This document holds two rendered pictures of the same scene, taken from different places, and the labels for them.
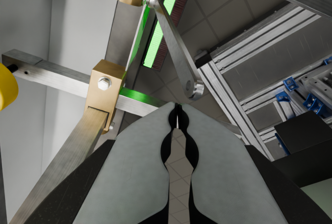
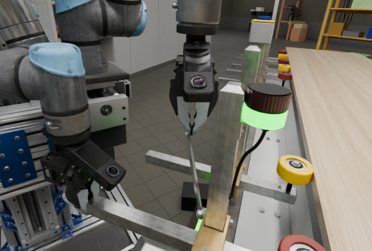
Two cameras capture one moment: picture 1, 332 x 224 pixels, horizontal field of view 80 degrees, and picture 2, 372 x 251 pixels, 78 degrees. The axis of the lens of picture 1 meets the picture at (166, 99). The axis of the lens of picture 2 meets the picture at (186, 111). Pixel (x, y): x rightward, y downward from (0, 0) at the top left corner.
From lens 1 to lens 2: 0.36 m
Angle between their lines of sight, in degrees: 35
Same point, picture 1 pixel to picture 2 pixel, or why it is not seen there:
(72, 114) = not seen: hidden behind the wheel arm
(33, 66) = (276, 190)
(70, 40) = (272, 239)
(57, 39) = not seen: hidden behind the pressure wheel
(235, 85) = (119, 232)
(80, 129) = (239, 150)
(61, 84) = (258, 180)
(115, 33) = (231, 230)
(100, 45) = (246, 235)
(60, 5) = not seen: outside the picture
